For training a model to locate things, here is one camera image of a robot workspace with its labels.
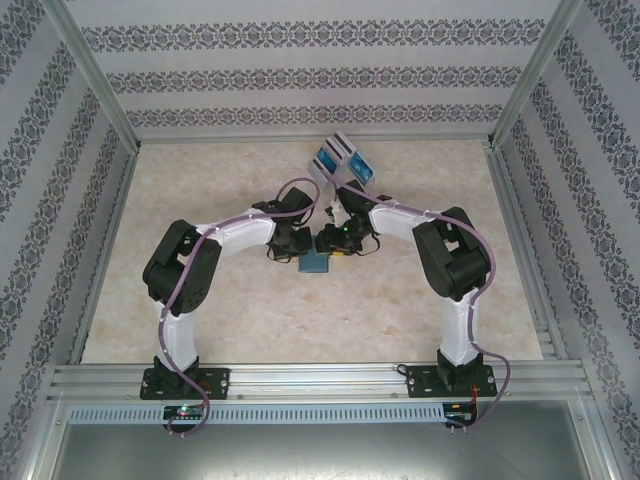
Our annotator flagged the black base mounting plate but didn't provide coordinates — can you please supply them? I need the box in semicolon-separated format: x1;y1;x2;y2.
141;367;231;401
405;364;500;400

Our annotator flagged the clear acrylic card stand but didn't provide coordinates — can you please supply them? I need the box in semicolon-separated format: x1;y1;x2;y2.
308;130;377;194

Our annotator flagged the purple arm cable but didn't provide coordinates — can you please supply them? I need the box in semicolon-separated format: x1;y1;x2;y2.
322;167;510;435
157;177;322;437

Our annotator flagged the blue credit card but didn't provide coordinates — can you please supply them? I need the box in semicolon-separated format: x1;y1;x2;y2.
347;152;376;184
315;147;346;174

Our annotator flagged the grey slotted cable duct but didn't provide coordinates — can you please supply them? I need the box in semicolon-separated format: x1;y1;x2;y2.
67;402;446;425

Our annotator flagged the thin aluminium wall rail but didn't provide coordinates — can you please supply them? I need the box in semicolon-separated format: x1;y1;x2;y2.
134;132;496;144

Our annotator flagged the grey metal sheet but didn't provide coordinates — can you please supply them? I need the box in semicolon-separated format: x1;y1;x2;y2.
49;422;614;480

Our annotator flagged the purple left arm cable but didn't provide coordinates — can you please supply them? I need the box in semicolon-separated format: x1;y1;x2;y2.
157;177;322;437

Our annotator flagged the blue card holder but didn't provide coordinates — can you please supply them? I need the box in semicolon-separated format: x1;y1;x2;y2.
298;249;332;275

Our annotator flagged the aluminium frame post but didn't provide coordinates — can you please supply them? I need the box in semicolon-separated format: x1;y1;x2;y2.
47;0;144;152
484;0;586;151

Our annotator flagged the aluminium mounting rail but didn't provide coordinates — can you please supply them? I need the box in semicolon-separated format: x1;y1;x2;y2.
47;362;591;401

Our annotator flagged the aluminium side rail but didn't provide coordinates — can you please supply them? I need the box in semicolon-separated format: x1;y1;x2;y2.
67;147;144;365
487;144;569;361

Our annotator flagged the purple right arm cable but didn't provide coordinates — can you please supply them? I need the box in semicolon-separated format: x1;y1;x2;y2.
322;167;510;435

